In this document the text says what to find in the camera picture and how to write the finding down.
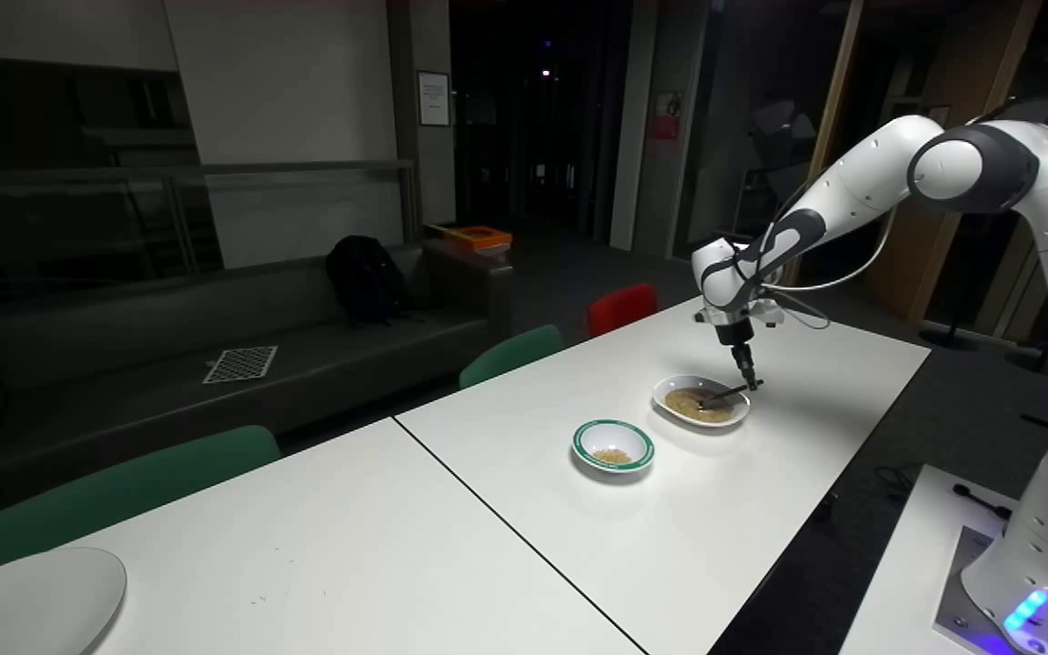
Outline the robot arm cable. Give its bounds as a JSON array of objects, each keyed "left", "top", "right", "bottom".
[{"left": 765, "top": 212, "right": 901, "bottom": 302}]

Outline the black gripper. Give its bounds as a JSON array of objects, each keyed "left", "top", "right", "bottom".
[{"left": 715, "top": 316, "right": 766, "bottom": 395}]

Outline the framed wall notice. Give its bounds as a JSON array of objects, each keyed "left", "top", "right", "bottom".
[{"left": 415, "top": 68, "right": 455, "bottom": 127}]

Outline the white round plate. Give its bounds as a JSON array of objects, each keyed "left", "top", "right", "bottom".
[{"left": 0, "top": 544, "right": 132, "bottom": 655}]

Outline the green chair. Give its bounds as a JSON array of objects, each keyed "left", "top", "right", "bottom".
[
  {"left": 455, "top": 319, "right": 576, "bottom": 395},
  {"left": 0, "top": 421, "right": 282, "bottom": 590}
]

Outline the red chair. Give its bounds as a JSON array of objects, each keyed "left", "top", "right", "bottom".
[{"left": 582, "top": 284, "right": 660, "bottom": 344}]

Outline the red wall sign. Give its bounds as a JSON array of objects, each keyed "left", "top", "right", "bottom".
[{"left": 646, "top": 91, "right": 684, "bottom": 148}]

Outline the glass railing panel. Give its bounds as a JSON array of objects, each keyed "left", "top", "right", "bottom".
[{"left": 0, "top": 158, "right": 419, "bottom": 305}]

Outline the black backpack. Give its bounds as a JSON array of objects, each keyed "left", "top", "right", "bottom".
[{"left": 322, "top": 233, "right": 412, "bottom": 329}]

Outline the black dumbbell shaped tool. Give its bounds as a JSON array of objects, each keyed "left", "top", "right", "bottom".
[{"left": 949, "top": 481, "right": 1013, "bottom": 526}]

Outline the white bowl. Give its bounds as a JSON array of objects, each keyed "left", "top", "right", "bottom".
[{"left": 646, "top": 370, "right": 751, "bottom": 433}]

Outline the green rimmed bowl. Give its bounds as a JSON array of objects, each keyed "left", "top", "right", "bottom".
[{"left": 567, "top": 414, "right": 660, "bottom": 481}]

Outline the bin with orange lid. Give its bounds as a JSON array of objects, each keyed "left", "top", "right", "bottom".
[{"left": 423, "top": 218, "right": 516, "bottom": 319}]

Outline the white paper sheet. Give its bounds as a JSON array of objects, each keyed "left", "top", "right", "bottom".
[{"left": 201, "top": 344, "right": 282, "bottom": 389}]

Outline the dark grey sofa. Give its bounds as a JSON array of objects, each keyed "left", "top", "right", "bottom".
[{"left": 0, "top": 248, "right": 516, "bottom": 526}]

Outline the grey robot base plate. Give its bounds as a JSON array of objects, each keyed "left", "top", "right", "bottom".
[{"left": 931, "top": 526, "right": 1048, "bottom": 655}]

